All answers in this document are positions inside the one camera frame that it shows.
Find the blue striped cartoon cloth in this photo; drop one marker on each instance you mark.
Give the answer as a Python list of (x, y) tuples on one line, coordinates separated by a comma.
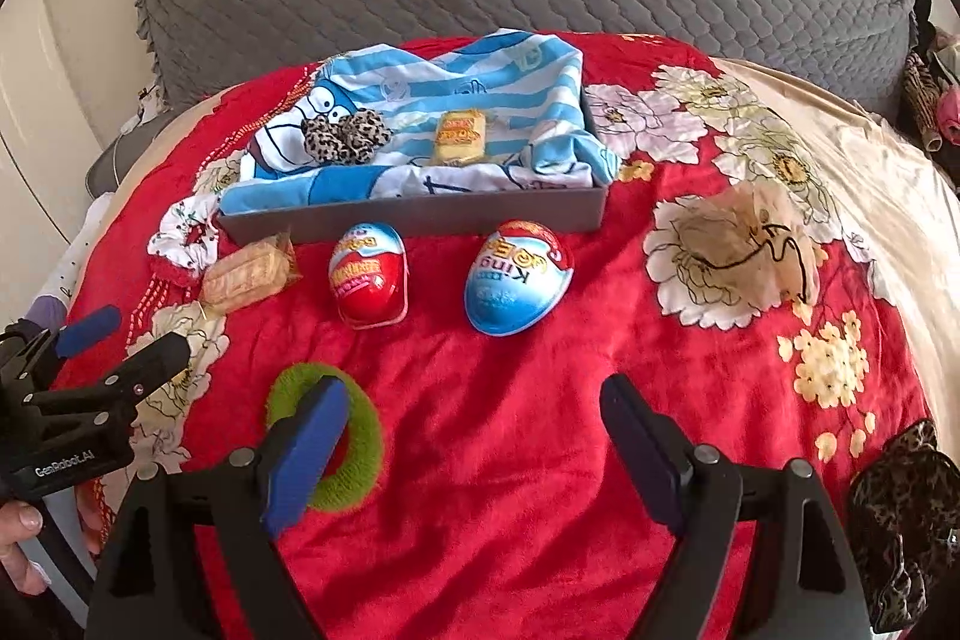
[(375, 78)]

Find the blue egg toy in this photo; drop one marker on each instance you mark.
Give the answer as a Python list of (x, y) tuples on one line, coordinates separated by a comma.
[(510, 287)]

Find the beige bed sheet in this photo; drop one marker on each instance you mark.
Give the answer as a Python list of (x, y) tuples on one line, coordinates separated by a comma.
[(900, 220)]

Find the red egg toy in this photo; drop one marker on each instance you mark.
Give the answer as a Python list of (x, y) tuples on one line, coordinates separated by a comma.
[(367, 287)]

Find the leopard print cloth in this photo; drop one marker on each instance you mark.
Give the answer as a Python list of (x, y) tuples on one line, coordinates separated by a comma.
[(907, 505)]

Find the pile of clothes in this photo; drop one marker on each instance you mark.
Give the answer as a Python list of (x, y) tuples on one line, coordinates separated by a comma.
[(926, 100)]

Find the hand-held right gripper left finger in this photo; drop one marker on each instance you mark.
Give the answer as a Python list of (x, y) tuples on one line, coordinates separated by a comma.
[(307, 452)]

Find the grey shallow box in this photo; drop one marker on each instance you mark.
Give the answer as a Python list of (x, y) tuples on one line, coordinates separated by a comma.
[(450, 212)]

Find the red floral blanket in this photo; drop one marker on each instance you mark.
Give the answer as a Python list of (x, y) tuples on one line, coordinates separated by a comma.
[(487, 400)]

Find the green fuzzy scrunchie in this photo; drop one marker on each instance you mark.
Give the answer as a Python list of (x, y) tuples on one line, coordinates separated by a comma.
[(360, 445)]

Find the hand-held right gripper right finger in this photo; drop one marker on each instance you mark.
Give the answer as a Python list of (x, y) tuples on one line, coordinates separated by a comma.
[(645, 460)]

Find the clear biscuit packet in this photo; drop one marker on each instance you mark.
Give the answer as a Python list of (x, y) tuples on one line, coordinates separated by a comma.
[(240, 280)]

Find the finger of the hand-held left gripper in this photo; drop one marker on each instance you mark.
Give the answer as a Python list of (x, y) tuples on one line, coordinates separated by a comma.
[(86, 331), (150, 362)]

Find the grey cloth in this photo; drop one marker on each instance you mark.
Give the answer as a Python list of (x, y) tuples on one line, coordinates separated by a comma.
[(127, 160)]

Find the yellow snack packet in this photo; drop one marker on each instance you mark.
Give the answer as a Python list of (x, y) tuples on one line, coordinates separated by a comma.
[(459, 138)]

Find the leopard print scrunchie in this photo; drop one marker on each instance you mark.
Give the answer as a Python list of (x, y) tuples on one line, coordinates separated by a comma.
[(352, 134)]

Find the beige sheer pouch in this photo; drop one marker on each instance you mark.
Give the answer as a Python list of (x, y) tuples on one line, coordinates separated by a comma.
[(727, 235)]

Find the person's left hand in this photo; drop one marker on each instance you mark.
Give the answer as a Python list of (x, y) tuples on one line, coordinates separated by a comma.
[(19, 531)]

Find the white floral red-trimmed pouch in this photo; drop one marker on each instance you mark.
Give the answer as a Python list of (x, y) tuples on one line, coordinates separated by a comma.
[(184, 235)]

